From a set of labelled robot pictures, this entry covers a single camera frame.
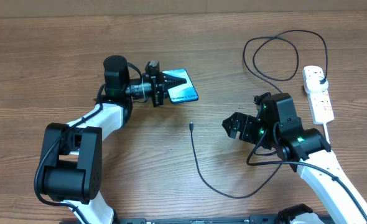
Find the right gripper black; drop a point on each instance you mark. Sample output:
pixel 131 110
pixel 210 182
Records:
pixel 237 121

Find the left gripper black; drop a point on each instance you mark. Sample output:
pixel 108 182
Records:
pixel 160 85

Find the Galaxy S24+ smartphone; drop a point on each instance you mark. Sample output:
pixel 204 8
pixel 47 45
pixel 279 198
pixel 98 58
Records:
pixel 182 93

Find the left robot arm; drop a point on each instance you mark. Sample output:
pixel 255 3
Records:
pixel 70 167

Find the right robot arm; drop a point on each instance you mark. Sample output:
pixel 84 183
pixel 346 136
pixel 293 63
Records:
pixel 305 150

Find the white charger plug adapter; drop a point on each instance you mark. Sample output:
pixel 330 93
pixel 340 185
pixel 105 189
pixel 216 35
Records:
pixel 315 85

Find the white power strip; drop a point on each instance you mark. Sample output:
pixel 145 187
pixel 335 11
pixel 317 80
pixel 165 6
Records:
pixel 319 103

